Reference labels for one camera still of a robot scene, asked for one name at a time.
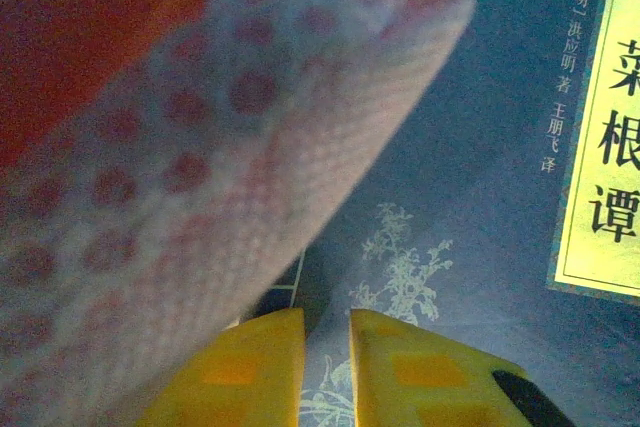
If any pink student backpack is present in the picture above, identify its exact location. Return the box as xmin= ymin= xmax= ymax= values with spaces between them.
xmin=0 ymin=0 xmax=476 ymax=427

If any navy book with yellow label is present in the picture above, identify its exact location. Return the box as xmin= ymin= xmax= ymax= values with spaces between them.
xmin=239 ymin=0 xmax=640 ymax=427

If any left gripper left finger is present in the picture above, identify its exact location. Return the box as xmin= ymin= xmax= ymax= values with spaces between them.
xmin=134 ymin=307 xmax=307 ymax=427

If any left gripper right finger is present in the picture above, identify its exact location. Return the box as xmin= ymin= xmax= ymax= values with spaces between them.
xmin=348 ymin=307 xmax=576 ymax=427

